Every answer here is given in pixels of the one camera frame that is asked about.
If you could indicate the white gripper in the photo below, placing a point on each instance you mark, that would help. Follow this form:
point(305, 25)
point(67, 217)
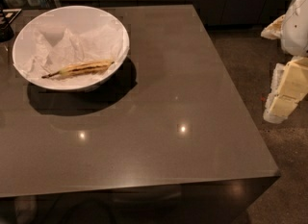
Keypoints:
point(296, 29)

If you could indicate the yellow banana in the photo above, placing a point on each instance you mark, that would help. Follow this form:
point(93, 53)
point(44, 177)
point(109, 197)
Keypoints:
point(81, 69)

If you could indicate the white bowl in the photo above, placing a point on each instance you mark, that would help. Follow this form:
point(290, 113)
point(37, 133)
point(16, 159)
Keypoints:
point(78, 19)

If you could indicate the white crumpled paper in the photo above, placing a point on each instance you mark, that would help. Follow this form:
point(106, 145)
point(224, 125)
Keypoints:
point(109, 42)

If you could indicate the black tray with items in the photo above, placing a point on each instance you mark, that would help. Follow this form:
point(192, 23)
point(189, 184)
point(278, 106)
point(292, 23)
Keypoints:
point(7, 16)

